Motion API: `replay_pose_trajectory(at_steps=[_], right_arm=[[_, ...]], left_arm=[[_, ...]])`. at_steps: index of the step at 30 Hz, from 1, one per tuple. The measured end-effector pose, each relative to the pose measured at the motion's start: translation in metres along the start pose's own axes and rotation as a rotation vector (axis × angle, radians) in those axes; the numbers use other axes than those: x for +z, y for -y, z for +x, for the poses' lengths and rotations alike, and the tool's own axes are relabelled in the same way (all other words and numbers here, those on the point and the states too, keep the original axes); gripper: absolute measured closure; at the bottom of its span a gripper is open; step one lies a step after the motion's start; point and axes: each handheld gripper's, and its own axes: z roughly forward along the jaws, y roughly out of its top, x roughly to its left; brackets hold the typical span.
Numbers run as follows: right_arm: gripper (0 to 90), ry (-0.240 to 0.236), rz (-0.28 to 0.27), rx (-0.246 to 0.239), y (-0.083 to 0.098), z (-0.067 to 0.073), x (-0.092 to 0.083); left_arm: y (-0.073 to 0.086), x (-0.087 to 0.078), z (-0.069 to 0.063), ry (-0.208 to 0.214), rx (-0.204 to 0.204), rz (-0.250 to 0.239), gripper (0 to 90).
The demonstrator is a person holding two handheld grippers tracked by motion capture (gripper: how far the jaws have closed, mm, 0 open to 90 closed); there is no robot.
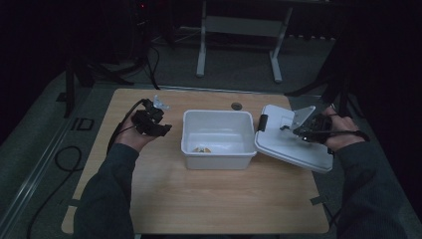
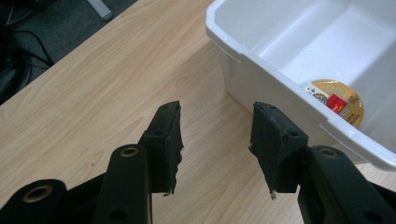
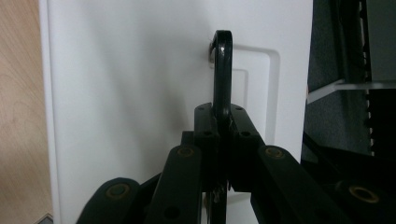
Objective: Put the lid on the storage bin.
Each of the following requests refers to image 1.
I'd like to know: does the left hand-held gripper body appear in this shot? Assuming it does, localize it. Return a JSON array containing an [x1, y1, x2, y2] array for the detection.
[[130, 95, 171, 137]]

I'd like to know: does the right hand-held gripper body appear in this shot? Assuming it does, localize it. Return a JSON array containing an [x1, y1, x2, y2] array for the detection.
[[291, 105, 333, 144]]

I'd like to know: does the person's left hand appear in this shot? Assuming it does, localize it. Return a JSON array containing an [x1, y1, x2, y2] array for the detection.
[[113, 111, 157, 153]]

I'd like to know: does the person's right hand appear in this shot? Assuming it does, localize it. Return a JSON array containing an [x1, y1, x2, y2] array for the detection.
[[321, 106, 366, 153]]

